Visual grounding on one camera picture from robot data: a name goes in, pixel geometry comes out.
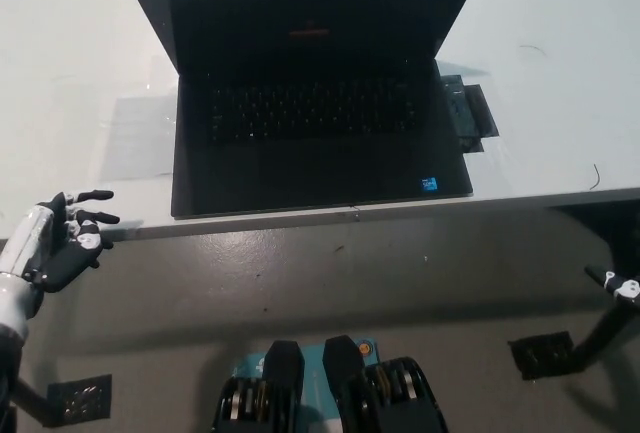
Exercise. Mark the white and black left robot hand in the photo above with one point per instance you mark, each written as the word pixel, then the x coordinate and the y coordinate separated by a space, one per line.
pixel 65 263

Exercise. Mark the dark stopper block taped down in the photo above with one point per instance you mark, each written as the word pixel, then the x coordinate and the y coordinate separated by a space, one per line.
pixel 456 108

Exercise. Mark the dark grey Dell laptop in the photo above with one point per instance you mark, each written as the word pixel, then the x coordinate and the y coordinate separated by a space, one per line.
pixel 320 118

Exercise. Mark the black table foot plate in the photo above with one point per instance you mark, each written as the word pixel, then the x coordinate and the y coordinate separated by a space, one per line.
pixel 540 355
pixel 80 400

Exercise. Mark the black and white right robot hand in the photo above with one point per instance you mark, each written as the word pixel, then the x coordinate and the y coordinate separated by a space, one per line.
pixel 625 290

